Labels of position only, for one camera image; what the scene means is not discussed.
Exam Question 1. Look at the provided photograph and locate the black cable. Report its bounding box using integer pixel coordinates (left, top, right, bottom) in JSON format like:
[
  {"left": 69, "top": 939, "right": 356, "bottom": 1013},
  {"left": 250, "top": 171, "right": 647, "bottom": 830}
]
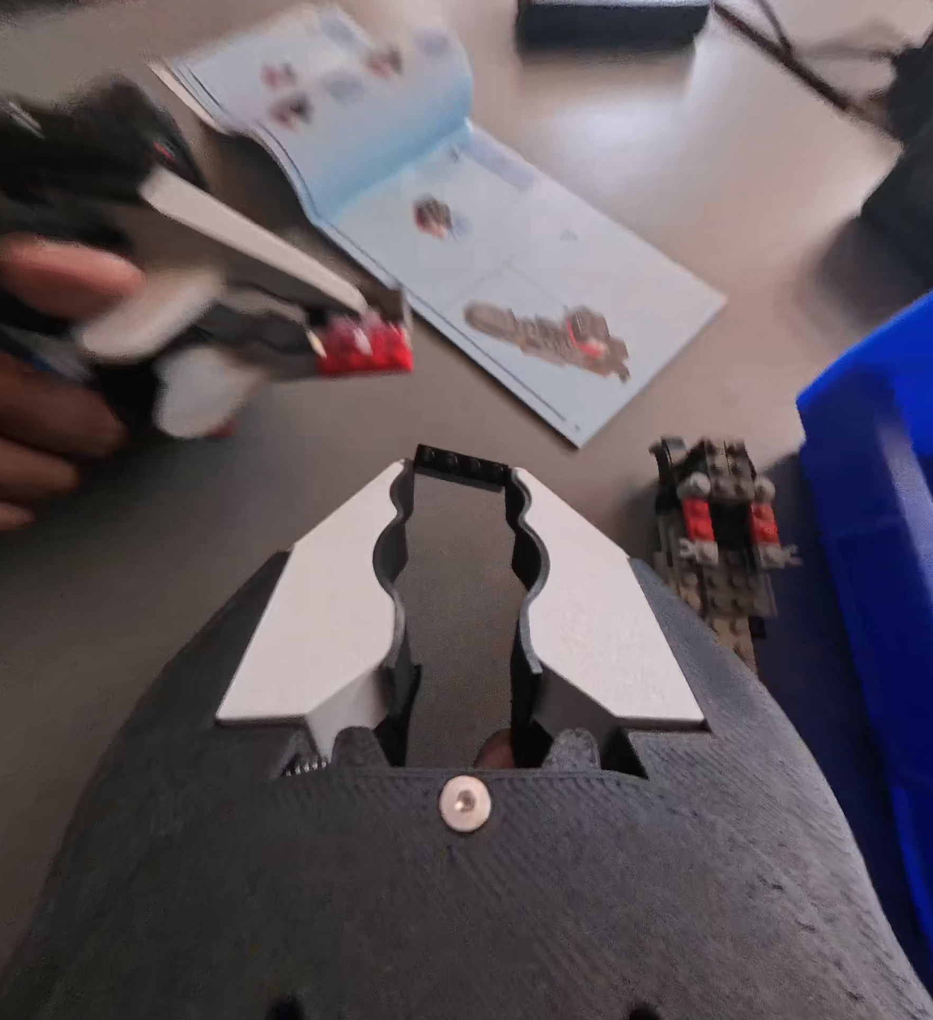
[{"left": 709, "top": 0, "right": 913, "bottom": 140}]

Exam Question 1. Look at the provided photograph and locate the grey and red brick model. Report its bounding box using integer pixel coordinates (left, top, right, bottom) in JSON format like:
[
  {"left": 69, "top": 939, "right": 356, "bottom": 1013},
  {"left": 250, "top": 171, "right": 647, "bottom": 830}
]
[{"left": 649, "top": 437, "right": 802, "bottom": 672}]

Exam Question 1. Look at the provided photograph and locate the open instruction booklet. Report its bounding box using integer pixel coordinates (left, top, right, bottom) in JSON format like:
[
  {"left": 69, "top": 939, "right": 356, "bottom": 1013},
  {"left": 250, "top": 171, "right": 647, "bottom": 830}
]
[{"left": 151, "top": 4, "right": 729, "bottom": 449}]

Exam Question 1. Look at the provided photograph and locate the person's left hand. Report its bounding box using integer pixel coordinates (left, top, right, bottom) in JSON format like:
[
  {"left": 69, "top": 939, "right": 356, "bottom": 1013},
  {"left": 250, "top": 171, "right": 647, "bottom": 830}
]
[{"left": 0, "top": 239, "right": 149, "bottom": 537}]

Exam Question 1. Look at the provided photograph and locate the blue plastic bin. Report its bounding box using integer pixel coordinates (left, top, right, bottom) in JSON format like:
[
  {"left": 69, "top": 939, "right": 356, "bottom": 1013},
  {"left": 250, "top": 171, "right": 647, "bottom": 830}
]
[{"left": 797, "top": 263, "right": 933, "bottom": 1020}]

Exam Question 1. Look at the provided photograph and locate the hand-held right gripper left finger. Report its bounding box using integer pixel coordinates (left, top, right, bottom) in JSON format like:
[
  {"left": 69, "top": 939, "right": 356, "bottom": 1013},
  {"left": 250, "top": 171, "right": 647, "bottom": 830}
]
[{"left": 215, "top": 459, "right": 423, "bottom": 762}]

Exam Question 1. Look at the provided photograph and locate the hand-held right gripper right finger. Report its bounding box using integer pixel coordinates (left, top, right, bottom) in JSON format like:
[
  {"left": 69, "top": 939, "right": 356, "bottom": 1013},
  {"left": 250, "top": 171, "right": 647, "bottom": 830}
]
[{"left": 506, "top": 464, "right": 710, "bottom": 749}]

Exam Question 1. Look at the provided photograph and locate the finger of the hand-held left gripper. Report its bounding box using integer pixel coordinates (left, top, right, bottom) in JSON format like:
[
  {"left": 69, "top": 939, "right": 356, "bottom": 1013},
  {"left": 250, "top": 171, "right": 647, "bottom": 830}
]
[
  {"left": 194, "top": 283, "right": 336, "bottom": 382},
  {"left": 138, "top": 169, "right": 372, "bottom": 317}
]

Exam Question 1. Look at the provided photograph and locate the black plate brick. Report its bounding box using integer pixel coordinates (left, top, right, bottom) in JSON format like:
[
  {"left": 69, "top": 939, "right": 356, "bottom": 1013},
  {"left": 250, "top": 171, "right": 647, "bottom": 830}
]
[{"left": 414, "top": 445, "right": 520, "bottom": 489}]

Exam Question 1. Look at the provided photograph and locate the red and clear brick assembly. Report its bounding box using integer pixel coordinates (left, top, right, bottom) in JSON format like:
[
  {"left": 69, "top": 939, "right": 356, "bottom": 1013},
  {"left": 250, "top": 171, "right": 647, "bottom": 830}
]
[{"left": 313, "top": 311, "right": 416, "bottom": 378}]

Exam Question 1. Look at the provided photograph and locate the long black box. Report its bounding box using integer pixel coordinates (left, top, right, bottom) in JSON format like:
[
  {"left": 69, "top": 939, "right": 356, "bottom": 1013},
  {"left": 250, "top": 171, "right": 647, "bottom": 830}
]
[{"left": 516, "top": 0, "right": 712, "bottom": 47}]

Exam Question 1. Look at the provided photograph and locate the grey-brown desk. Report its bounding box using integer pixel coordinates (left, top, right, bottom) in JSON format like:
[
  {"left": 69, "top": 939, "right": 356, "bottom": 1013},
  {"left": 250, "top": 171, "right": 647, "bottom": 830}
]
[{"left": 0, "top": 0, "right": 933, "bottom": 1020}]

